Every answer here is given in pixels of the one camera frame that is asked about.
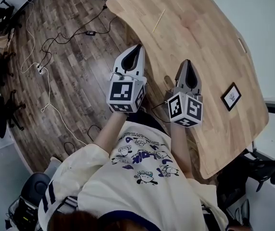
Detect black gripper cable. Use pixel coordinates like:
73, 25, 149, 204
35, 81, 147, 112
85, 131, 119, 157
150, 101, 172, 124

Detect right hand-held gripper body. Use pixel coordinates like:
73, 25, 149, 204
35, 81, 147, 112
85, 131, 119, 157
164, 86, 204, 128

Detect person's cream printed shirt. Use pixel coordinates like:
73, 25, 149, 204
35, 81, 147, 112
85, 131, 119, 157
37, 120, 229, 231

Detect pink dimpled translucent cup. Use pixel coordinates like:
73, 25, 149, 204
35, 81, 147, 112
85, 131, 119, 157
180, 10, 202, 31

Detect black floor cable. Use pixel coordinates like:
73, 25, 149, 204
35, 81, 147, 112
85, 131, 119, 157
37, 5, 118, 69

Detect yellow white striped straw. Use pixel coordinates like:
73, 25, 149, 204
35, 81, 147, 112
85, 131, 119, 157
152, 8, 166, 33

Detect person's left forearm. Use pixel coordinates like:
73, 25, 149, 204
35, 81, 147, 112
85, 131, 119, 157
94, 111, 128, 157

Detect white floor cable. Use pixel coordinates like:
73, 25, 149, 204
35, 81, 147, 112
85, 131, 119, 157
19, 0, 41, 74
40, 67, 88, 146

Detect person's black trousers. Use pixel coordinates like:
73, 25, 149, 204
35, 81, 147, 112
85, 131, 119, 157
125, 109, 171, 136

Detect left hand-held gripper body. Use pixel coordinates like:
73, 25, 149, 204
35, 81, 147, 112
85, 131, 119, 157
107, 69, 148, 114

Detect person's right forearm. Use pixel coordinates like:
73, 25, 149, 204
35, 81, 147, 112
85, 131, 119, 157
170, 123, 195, 179

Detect black framed picture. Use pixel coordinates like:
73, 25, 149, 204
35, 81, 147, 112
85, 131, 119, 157
220, 82, 242, 112

